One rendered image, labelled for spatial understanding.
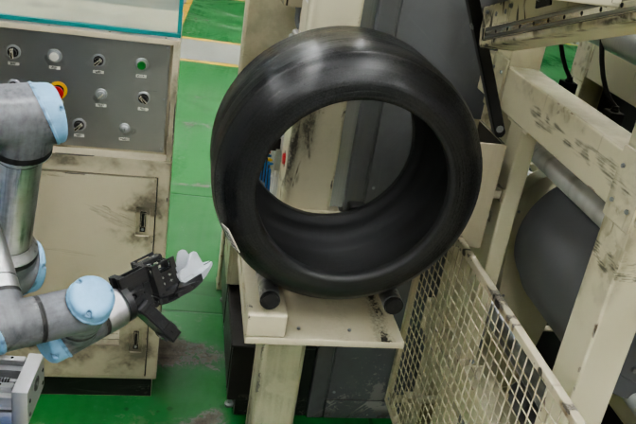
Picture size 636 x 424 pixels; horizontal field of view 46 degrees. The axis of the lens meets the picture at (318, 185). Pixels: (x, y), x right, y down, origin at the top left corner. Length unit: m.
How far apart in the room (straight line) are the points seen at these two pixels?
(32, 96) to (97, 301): 0.40
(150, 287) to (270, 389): 0.92
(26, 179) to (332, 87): 0.60
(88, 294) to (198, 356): 1.74
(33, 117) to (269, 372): 1.13
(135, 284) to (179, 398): 1.39
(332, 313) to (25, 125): 0.83
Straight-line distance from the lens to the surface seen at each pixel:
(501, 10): 1.72
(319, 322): 1.76
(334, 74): 1.42
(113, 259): 2.43
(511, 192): 2.01
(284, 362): 2.21
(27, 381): 1.77
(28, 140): 1.42
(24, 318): 1.21
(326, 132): 1.87
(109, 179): 2.30
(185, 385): 2.80
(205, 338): 3.03
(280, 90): 1.43
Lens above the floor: 1.78
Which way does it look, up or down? 23 degrees down
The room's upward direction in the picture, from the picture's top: 9 degrees clockwise
